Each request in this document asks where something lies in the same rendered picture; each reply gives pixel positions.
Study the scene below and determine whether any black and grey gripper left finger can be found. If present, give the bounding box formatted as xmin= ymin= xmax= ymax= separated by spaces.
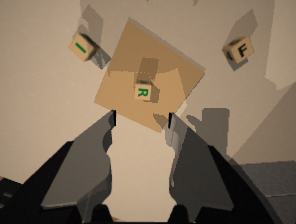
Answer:
xmin=0 ymin=109 xmax=116 ymax=224

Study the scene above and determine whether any tan mat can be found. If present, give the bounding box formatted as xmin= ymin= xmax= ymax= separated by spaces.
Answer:
xmin=94 ymin=21 xmax=205 ymax=133

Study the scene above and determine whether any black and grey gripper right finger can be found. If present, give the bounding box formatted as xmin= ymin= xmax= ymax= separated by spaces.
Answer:
xmin=168 ymin=112 xmax=275 ymax=224

